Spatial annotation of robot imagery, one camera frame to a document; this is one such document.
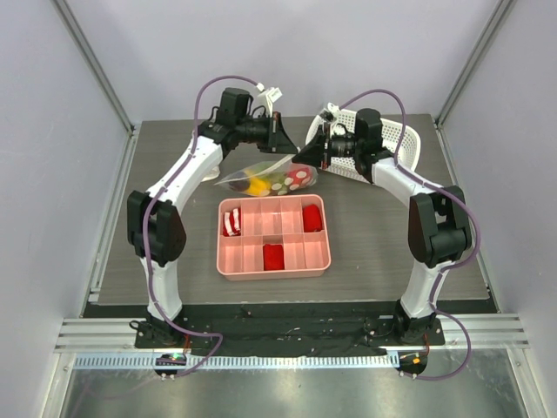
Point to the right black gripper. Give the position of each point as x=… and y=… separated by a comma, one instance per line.
x=324, y=146

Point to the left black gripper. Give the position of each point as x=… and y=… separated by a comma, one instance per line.
x=278, y=140

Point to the clear zip top bag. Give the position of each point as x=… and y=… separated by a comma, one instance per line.
x=236, y=182

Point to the green toy grapes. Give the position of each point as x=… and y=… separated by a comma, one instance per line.
x=276, y=178

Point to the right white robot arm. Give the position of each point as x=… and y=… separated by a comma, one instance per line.
x=438, y=226

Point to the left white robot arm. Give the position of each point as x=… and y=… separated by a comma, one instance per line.
x=154, y=225

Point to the yellow toy pepper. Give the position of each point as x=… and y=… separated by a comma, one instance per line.
x=258, y=187

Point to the red cloth roll upper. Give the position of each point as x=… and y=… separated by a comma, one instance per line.
x=312, y=219

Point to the red cloth roll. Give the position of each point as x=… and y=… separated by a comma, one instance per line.
x=273, y=257
x=312, y=219

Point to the white rolled cloth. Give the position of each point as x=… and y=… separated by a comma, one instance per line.
x=213, y=174

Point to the white perforated plastic basket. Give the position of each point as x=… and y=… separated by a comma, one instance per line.
x=408, y=153

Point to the red white striped sock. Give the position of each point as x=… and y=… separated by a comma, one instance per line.
x=232, y=223

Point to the pink compartment tray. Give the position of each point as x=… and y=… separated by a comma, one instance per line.
x=272, y=220

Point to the red cloth roll lower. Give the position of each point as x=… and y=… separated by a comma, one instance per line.
x=273, y=257

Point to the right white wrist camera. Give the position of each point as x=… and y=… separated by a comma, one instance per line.
x=330, y=113

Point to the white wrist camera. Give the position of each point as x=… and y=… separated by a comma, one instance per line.
x=267, y=97
x=330, y=113

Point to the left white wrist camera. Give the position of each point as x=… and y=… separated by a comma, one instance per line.
x=267, y=97

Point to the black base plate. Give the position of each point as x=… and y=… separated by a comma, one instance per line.
x=284, y=330

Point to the white slotted cable duct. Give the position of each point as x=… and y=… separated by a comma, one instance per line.
x=159, y=361

